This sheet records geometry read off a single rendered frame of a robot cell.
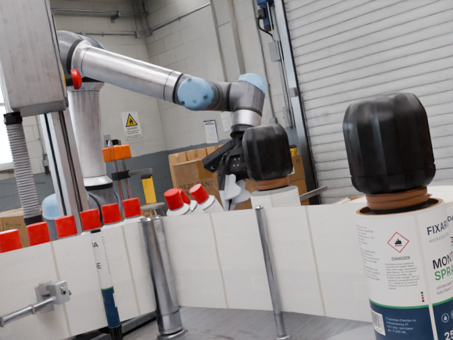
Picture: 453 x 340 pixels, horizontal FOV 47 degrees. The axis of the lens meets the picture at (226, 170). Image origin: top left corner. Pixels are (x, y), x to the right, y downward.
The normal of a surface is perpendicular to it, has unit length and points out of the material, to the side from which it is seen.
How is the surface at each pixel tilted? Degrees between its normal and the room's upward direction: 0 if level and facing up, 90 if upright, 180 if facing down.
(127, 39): 90
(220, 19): 90
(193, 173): 90
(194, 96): 91
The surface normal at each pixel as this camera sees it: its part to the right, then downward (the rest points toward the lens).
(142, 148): 0.69, -0.09
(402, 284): -0.43, 0.13
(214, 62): -0.70, 0.17
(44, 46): 0.27, 0.00
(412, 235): -0.12, 0.07
